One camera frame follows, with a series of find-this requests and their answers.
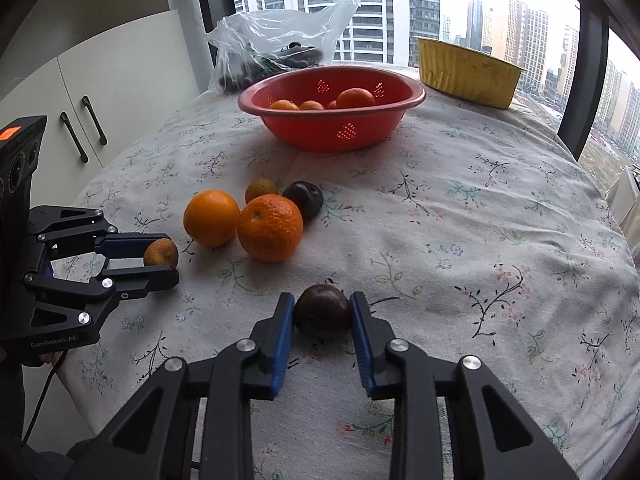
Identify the clear plastic bag of fruit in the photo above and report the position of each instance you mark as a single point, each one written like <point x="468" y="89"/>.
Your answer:
<point x="253" y="46"/>

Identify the floral white tablecloth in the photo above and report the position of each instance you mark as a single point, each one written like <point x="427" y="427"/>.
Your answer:
<point x="470" y="230"/>

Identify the black cabinet handle right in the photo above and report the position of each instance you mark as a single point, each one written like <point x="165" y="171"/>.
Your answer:
<point x="85" y="101"/>

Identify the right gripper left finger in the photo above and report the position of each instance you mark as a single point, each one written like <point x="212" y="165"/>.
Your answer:
<point x="192" y="420"/>

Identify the white cabinet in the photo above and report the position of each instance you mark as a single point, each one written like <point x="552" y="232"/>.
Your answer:
<point x="135" y="75"/>

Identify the bumpy mandarin orange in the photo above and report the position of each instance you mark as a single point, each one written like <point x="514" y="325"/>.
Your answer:
<point x="270" y="228"/>

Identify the black cabinet handle left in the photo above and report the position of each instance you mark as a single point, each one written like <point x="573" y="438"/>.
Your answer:
<point x="83" y="156"/>

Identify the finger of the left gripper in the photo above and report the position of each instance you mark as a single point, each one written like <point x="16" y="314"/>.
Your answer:
<point x="125" y="245"/>
<point x="136" y="283"/>

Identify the dark plum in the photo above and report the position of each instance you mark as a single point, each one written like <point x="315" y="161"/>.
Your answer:
<point x="322" y="312"/>
<point x="307" y="197"/>

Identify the brown longan fruit back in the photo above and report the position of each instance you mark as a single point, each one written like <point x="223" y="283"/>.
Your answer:
<point x="260" y="187"/>

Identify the black cabinet handle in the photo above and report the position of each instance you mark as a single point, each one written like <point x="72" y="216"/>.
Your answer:
<point x="85" y="101"/>
<point x="83" y="156"/>

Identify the person left hand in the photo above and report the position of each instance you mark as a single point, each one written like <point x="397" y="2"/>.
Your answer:
<point x="50" y="358"/>

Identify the small mandarin orange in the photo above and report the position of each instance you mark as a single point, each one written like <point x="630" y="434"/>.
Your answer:
<point x="311" y="105"/>

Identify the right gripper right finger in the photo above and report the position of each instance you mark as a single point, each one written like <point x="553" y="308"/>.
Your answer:
<point x="455" y="414"/>

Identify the mandarin with stem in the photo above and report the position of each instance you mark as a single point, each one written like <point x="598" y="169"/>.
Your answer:
<point x="354" y="98"/>

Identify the large smooth orange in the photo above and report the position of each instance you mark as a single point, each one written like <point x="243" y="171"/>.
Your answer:
<point x="211" y="218"/>

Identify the yellow foil container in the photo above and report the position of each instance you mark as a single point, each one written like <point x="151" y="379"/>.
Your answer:
<point x="467" y="74"/>

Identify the red plastic colander bowl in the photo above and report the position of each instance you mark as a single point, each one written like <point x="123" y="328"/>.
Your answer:
<point x="333" y="131"/>

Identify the black window frame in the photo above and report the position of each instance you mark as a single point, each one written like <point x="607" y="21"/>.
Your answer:
<point x="536" y="34"/>

